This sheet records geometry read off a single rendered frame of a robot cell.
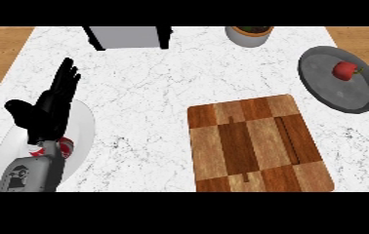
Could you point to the grey pan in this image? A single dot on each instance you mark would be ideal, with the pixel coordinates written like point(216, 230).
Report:
point(331, 82)

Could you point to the red bell pepper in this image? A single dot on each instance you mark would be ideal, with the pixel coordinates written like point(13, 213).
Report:
point(345, 70)

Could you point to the red and white can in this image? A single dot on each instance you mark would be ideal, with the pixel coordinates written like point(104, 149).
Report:
point(67, 146)

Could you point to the white plant pot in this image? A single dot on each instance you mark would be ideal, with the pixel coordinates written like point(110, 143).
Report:
point(249, 36)

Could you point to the wooden cutting board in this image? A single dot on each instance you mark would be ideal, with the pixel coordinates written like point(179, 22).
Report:
point(258, 145)

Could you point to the grey and black appliance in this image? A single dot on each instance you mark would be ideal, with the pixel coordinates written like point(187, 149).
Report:
point(129, 37)

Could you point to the white plate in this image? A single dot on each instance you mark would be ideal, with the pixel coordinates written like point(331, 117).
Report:
point(80, 132)

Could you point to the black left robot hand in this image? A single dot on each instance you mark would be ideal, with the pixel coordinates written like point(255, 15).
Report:
point(48, 111)

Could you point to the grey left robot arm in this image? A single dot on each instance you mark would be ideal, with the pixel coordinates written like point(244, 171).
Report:
point(30, 173)

